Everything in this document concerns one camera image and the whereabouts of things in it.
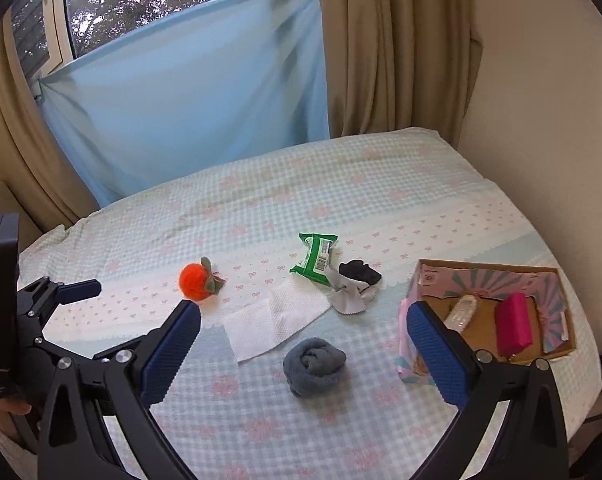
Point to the window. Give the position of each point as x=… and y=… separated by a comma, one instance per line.
x=156, y=0

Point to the person's left hand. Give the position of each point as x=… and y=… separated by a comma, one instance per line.
x=6, y=410

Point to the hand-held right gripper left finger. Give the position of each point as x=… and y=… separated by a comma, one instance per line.
x=173, y=350

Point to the orange plush fruit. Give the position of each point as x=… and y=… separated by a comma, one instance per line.
x=196, y=282

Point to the bed with checked sheet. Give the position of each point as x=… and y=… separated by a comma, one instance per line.
x=331, y=190

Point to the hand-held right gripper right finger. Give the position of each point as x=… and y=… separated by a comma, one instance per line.
x=436, y=355

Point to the grey towel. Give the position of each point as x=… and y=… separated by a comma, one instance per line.
x=313, y=365

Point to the clear plastic bottle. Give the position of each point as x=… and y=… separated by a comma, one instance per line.
x=461, y=312

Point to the white paper towel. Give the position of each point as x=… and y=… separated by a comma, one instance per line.
x=261, y=325

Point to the patterned cardboard box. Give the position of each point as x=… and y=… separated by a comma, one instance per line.
x=486, y=332

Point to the beige curtain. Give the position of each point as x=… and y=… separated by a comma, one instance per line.
x=16, y=140
x=391, y=45

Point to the light grey cloth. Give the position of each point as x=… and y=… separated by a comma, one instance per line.
x=346, y=297

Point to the light blue hanging cloth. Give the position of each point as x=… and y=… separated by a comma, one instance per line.
x=181, y=100

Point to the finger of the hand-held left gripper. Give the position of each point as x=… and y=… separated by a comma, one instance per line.
x=78, y=291

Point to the green wipes packet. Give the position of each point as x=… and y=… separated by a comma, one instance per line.
x=311, y=260

